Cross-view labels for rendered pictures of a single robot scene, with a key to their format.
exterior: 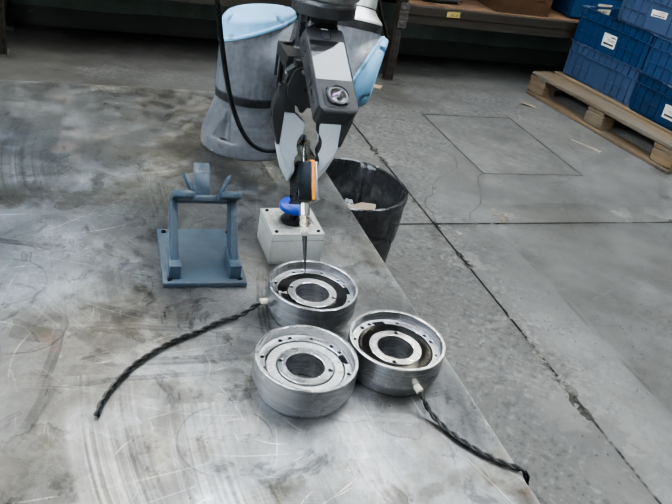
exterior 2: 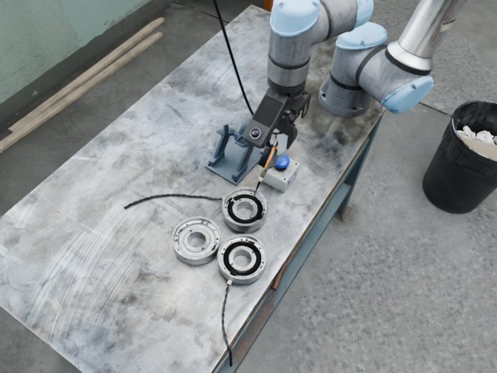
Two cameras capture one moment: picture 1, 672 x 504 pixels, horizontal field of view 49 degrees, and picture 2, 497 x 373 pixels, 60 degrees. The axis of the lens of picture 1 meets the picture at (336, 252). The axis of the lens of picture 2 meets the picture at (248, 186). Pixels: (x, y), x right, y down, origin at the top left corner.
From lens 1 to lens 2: 67 cm
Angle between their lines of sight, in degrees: 45
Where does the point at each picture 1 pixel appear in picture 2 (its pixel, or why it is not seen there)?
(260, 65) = (345, 66)
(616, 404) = not seen: outside the picture
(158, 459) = (123, 237)
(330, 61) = (267, 112)
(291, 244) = (269, 177)
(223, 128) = (326, 89)
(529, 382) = not seen: outside the picture
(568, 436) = not seen: outside the picture
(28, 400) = (115, 188)
